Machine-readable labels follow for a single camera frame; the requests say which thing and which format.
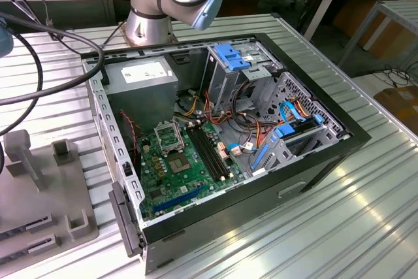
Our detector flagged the thin metal locking lever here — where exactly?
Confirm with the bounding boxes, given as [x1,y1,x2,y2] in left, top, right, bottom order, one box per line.
[172,116,186,154]

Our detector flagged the silver socket cover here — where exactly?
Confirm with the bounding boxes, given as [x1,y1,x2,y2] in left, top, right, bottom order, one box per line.
[152,120,184,155]

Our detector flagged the perforated grey metal disk bay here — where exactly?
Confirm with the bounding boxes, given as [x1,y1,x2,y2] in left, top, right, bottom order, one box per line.
[249,70,354,177]

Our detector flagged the green motherboard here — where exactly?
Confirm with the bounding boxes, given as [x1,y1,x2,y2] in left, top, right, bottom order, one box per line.
[135,118,248,223]

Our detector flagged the blue plastic rail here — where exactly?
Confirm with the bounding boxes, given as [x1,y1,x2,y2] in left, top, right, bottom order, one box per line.
[250,142,273,172]

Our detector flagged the red black fan wire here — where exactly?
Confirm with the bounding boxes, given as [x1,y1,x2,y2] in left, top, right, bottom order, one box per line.
[119,110,140,145]

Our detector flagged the yellow black wire bundle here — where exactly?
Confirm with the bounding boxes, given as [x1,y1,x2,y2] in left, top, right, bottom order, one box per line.
[174,91,201,119]

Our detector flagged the white metal frame table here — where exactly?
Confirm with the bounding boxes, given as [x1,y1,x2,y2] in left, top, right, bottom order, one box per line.
[338,0,418,68]

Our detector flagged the grey power supply unit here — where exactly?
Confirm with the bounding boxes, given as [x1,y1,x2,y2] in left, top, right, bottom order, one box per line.
[103,56,180,136]

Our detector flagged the light blue data wire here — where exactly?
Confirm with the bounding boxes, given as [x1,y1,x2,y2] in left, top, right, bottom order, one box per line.
[278,99,310,126]

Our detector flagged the black RAM slot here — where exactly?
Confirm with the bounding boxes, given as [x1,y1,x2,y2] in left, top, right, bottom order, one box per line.
[197,125,227,178]
[187,127,219,182]
[191,126,223,180]
[201,124,231,176]

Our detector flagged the CPU socket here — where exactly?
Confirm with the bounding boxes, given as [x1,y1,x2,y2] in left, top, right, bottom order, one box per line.
[165,150,193,176]

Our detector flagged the grey parts rack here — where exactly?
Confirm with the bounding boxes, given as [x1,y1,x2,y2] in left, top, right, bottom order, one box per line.
[0,130,101,273]

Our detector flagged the orange red wire bundle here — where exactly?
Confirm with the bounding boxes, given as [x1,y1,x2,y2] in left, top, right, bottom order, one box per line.
[202,89,282,150]

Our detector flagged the black PC case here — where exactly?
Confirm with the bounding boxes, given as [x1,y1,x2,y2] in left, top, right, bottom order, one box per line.
[80,32,373,276]

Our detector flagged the black camera cable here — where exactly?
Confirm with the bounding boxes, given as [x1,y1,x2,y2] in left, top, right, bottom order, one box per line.
[0,0,46,138]
[0,10,106,105]

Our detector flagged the brown cardboard box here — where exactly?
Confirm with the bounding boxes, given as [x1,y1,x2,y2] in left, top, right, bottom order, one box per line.
[373,85,418,133]
[332,0,414,61]

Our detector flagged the blue plastic drive latch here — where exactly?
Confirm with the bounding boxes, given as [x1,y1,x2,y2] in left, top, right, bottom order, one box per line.
[214,42,259,73]

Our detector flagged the small white wire plug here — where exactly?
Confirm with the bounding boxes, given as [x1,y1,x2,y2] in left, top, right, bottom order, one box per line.
[227,143,244,158]

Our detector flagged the plain grey metal disk bay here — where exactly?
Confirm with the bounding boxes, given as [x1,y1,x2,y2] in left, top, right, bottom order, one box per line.
[199,39,285,114]

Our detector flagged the blue expansion slot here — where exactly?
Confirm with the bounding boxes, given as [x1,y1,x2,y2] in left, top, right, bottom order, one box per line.
[152,184,207,214]

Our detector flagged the blue disk carrier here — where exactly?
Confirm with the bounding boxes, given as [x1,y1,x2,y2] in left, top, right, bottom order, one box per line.
[273,114,325,140]

